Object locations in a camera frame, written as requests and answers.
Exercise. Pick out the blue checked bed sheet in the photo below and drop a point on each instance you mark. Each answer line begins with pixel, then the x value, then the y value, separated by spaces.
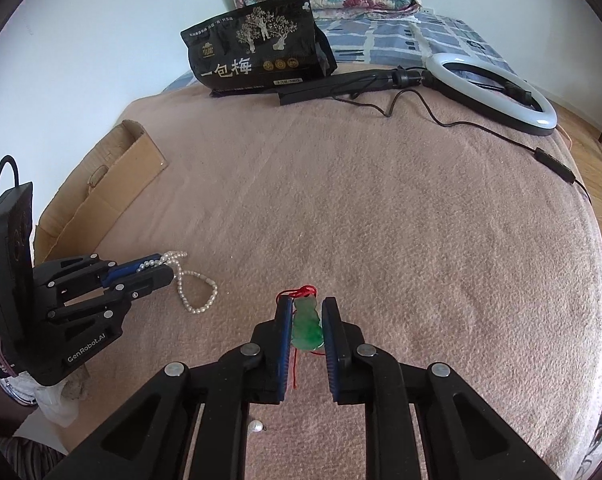
pixel 381 40

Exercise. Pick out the white plastic bag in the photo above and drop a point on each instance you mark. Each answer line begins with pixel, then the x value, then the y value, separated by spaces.
pixel 56 405

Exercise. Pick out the black folded tripod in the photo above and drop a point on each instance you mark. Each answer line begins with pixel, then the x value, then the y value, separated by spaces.
pixel 331 85

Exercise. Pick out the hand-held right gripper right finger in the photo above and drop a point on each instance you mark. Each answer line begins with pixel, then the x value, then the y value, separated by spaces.
pixel 330 345

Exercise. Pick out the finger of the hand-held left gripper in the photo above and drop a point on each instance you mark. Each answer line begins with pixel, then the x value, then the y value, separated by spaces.
pixel 126 271
pixel 146 285

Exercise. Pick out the cardboard box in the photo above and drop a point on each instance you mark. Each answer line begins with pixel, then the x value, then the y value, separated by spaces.
pixel 131 160

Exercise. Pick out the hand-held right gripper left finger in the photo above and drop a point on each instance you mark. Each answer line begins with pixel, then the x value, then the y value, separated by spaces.
pixel 282 340

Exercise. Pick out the black snack bag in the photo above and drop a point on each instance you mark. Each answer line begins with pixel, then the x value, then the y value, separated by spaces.
pixel 261 40

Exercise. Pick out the striped clothing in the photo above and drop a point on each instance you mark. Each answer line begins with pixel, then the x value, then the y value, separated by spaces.
pixel 26 460

